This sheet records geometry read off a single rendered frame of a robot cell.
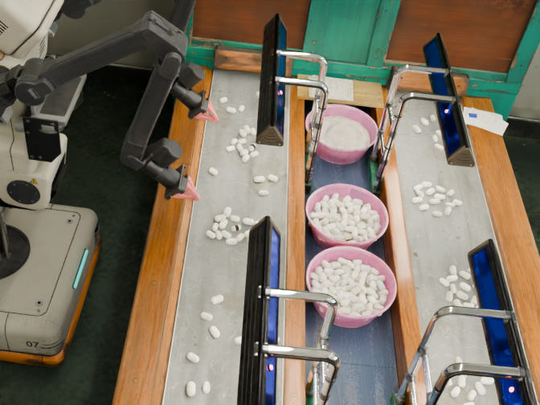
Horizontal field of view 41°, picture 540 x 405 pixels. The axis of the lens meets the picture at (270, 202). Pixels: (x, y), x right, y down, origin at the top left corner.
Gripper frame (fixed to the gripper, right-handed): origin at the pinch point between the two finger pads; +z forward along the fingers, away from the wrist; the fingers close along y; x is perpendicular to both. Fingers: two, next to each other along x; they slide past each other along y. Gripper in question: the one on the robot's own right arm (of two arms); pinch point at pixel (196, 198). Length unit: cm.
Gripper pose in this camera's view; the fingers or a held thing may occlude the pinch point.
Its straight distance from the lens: 217.6
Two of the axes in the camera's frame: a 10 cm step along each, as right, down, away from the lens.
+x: -7.3, 4.7, 5.0
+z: 6.8, 5.4, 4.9
